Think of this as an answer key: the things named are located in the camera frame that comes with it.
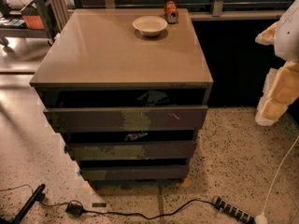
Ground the black power strip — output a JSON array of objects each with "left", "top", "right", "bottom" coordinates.
[{"left": 212, "top": 196, "right": 255, "bottom": 224}]

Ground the orange soda can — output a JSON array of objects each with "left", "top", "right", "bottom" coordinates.
[{"left": 164, "top": 1, "right": 178, "bottom": 23}]

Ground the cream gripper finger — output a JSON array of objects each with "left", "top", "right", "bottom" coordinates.
[
  {"left": 255, "top": 62, "right": 299, "bottom": 126},
  {"left": 255, "top": 21, "right": 278, "bottom": 46}
]

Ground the black stand leg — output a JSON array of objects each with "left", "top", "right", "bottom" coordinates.
[{"left": 0, "top": 184, "right": 46, "bottom": 224}]

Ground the drawer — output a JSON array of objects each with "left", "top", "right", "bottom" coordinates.
[
  {"left": 66, "top": 141, "right": 195, "bottom": 161},
  {"left": 44, "top": 105, "right": 207, "bottom": 133},
  {"left": 80, "top": 165, "right": 189, "bottom": 181}
]

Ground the white cable with plug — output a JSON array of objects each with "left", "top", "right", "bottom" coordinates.
[{"left": 254, "top": 135, "right": 299, "bottom": 224}]

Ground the metal cart with items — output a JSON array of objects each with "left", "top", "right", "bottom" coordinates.
[{"left": 0, "top": 0, "right": 58, "bottom": 47}]

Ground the black cable with adapter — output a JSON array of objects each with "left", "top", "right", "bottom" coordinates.
[{"left": 0, "top": 184, "right": 219, "bottom": 221}]

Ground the brown drawer cabinet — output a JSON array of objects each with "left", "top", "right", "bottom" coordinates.
[{"left": 30, "top": 9, "right": 213, "bottom": 172}]

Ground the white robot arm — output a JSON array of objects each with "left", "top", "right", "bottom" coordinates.
[{"left": 255, "top": 0, "right": 299, "bottom": 126}]

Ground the white bowl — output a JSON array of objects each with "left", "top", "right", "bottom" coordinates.
[{"left": 133, "top": 16, "right": 168, "bottom": 37}]

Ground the dark snack bag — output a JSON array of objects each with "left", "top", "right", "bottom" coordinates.
[{"left": 137, "top": 91, "right": 170, "bottom": 106}]

